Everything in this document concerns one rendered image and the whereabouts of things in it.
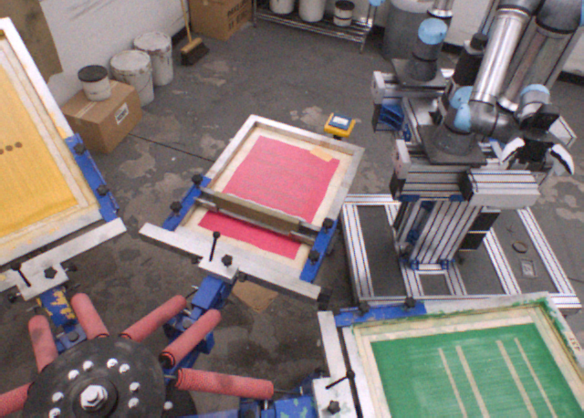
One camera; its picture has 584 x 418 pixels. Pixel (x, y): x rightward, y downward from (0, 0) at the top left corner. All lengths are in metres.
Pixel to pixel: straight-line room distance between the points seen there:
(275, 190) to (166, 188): 1.49
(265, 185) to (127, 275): 1.26
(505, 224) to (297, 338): 1.54
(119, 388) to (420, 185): 1.30
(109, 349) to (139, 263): 1.76
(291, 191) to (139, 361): 1.03
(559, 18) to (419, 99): 0.83
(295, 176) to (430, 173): 0.57
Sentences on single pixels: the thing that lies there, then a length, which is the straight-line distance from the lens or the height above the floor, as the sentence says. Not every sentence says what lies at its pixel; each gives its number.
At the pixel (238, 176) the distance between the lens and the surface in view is 1.96.
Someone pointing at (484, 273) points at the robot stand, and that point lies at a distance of 2.86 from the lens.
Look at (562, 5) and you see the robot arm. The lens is 1.53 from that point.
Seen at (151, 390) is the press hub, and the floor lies 1.31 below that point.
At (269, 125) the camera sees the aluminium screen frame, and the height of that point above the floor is 0.99.
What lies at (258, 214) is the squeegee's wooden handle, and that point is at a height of 1.04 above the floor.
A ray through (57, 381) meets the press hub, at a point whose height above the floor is 1.31.
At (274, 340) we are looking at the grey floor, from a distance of 2.57.
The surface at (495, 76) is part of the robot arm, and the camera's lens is 1.45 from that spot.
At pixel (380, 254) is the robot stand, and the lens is 2.71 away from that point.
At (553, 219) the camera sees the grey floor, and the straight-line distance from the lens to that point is 3.72.
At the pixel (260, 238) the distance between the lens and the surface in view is 1.74.
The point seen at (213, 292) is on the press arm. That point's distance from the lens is 1.51.
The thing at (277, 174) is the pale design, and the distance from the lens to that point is 1.97.
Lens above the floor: 2.35
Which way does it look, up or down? 48 degrees down
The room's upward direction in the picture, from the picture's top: 6 degrees clockwise
